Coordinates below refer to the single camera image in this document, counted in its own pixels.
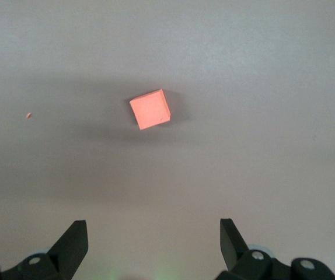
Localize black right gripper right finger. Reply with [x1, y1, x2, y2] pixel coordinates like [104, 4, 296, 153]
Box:
[216, 218, 335, 280]

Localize orange foam block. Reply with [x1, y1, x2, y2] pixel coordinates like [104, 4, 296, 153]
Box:
[129, 89, 172, 131]

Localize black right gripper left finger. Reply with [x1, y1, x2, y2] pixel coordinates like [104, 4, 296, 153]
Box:
[0, 220, 89, 280]

